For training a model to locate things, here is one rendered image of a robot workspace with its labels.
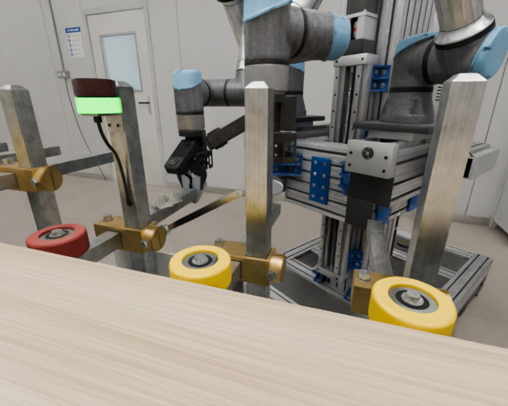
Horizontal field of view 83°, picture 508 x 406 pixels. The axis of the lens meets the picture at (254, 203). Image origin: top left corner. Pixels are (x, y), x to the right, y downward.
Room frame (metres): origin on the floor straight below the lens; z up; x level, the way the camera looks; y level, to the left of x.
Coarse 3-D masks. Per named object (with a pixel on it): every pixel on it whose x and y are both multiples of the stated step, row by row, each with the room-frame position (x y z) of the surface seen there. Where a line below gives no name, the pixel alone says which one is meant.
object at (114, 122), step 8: (112, 80) 0.48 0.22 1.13; (80, 96) 0.45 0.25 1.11; (88, 96) 0.44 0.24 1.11; (96, 96) 0.45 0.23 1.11; (104, 96) 0.45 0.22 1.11; (112, 96) 0.47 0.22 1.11; (96, 120) 0.46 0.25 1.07; (112, 120) 0.50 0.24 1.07; (120, 120) 0.49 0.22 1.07; (112, 128) 0.50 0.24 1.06; (120, 128) 0.49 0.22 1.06; (104, 136) 0.47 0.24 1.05; (120, 168) 0.49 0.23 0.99; (128, 200) 0.49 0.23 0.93
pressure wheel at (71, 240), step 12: (48, 228) 0.42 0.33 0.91; (60, 228) 0.43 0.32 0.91; (72, 228) 0.42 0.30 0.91; (84, 228) 0.42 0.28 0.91; (36, 240) 0.38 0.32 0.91; (48, 240) 0.38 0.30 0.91; (60, 240) 0.38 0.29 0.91; (72, 240) 0.38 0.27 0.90; (84, 240) 0.40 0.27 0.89; (48, 252) 0.36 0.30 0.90; (60, 252) 0.37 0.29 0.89; (72, 252) 0.38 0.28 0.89; (84, 252) 0.40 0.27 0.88
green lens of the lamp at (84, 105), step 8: (80, 104) 0.44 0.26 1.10; (88, 104) 0.44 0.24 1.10; (96, 104) 0.44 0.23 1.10; (104, 104) 0.45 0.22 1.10; (112, 104) 0.46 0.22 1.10; (80, 112) 0.45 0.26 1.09; (88, 112) 0.44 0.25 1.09; (96, 112) 0.44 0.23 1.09; (104, 112) 0.45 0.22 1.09; (112, 112) 0.46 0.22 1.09
